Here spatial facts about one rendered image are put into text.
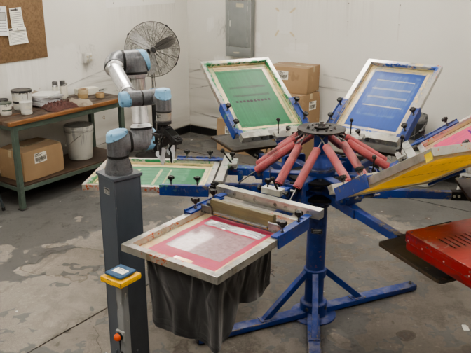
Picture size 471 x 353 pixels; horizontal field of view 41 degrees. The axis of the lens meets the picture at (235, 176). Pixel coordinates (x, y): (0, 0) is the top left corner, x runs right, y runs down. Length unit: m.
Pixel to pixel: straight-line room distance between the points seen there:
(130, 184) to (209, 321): 0.88
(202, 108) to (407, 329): 5.19
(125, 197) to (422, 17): 4.47
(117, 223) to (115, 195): 0.16
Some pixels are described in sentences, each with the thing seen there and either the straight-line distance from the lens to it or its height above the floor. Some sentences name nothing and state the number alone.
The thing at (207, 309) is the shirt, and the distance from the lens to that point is 3.01.
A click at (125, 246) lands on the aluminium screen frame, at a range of 3.08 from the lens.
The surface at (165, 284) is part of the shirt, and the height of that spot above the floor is 0.79.
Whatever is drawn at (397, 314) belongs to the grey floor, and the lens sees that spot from 4.53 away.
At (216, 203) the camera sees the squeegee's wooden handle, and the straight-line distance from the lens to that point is 3.39.
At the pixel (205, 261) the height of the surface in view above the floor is 0.96.
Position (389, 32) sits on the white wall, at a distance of 7.22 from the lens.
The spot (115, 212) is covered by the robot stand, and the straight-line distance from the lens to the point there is 3.43.
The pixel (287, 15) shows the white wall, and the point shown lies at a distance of 7.79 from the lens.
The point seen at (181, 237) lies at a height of 0.96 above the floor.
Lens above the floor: 2.27
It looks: 19 degrees down
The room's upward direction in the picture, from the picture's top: straight up
